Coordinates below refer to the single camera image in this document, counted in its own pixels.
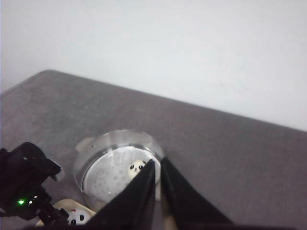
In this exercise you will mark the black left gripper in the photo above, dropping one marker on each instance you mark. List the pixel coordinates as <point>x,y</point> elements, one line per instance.
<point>48,214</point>

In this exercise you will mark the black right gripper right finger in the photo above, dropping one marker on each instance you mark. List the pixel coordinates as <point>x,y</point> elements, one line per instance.
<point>184,208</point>

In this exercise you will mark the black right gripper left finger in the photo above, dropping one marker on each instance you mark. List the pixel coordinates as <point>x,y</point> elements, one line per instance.
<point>133,208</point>

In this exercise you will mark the panda bun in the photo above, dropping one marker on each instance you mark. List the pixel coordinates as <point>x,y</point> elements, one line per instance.
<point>135,168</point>
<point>78,216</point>

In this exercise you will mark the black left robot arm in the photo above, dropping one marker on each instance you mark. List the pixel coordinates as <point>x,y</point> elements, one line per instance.
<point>22,173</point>

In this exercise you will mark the beige plastic tray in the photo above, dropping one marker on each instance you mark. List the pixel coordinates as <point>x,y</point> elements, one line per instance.
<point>66,204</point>

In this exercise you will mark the stainless steel steamer pot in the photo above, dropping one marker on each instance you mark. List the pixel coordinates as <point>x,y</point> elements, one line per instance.
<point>101,166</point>

